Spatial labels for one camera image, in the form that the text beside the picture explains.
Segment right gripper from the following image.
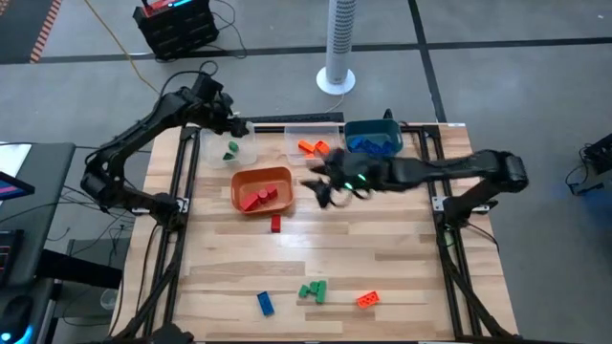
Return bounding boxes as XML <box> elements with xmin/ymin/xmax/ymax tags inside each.
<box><xmin>300</xmin><ymin>147</ymin><xmax>386</xmax><ymax>209</ymax></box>

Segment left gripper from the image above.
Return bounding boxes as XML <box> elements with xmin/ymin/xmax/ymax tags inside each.
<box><xmin>190</xmin><ymin>74</ymin><xmax>251</xmax><ymax>140</ymax></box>

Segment orange plastic bin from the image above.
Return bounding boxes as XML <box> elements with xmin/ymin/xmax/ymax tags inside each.
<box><xmin>229</xmin><ymin>165</ymin><xmax>295</xmax><ymax>216</ymax></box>

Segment clear labelled plastic container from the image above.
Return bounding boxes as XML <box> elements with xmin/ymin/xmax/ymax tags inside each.
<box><xmin>283</xmin><ymin>122</ymin><xmax>342</xmax><ymax>167</ymax></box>

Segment teal plastic bin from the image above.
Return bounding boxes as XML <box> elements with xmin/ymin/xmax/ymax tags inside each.
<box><xmin>342</xmin><ymin>118</ymin><xmax>405</xmax><ymax>159</ymax></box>

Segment black crate with red lid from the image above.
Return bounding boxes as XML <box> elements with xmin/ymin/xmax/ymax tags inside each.
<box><xmin>132</xmin><ymin>0</ymin><xmax>221</xmax><ymax>62</ymax></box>

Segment white tower fan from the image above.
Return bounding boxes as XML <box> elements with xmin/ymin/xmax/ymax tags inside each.
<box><xmin>315</xmin><ymin>0</ymin><xmax>358</xmax><ymax>97</ymax></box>

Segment dark grey desk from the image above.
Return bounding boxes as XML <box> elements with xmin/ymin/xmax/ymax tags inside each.
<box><xmin>0</xmin><ymin>141</ymin><xmax>77</xmax><ymax>288</ymax></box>

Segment clear cup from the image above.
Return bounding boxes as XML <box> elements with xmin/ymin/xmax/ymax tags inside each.
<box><xmin>99</xmin><ymin>288</ymin><xmax>120</xmax><ymax>311</ymax></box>

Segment white sheet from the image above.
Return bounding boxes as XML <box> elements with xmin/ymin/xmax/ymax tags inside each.
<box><xmin>0</xmin><ymin>142</ymin><xmax>33</xmax><ymax>179</ymax></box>

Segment dark tablet screen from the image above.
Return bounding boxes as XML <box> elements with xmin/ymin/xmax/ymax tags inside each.
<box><xmin>0</xmin><ymin>170</ymin><xmax>36</xmax><ymax>202</ymax></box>

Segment black mat striped edge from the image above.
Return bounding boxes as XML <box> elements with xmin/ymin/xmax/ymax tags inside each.
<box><xmin>0</xmin><ymin>0</ymin><xmax>64</xmax><ymax>64</ymax></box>

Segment backlit keyboard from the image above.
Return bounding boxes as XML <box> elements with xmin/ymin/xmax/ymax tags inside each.
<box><xmin>0</xmin><ymin>228</ymin><xmax>25</xmax><ymax>288</ymax></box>

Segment black glowing mouse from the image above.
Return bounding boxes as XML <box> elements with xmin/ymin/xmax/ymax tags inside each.
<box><xmin>0</xmin><ymin>294</ymin><xmax>34</xmax><ymax>341</ymax></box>

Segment black aluminium table frame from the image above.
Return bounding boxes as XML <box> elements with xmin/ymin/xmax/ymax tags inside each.
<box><xmin>109</xmin><ymin>121</ymin><xmax>522</xmax><ymax>344</ymax></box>

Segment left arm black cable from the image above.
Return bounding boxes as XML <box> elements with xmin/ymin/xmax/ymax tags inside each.
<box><xmin>159</xmin><ymin>59</ymin><xmax>220</xmax><ymax>99</ymax></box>

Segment black crate cables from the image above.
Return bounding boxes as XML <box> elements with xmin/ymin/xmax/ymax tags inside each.
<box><xmin>203</xmin><ymin>0</ymin><xmax>249</xmax><ymax>61</ymax></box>

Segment yellow cable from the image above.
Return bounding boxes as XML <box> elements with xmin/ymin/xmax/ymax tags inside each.
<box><xmin>83</xmin><ymin>0</ymin><xmax>162</xmax><ymax>95</ymax></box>

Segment black device with cables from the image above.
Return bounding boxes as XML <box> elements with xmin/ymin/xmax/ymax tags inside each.
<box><xmin>567</xmin><ymin>132</ymin><xmax>612</xmax><ymax>197</ymax></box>

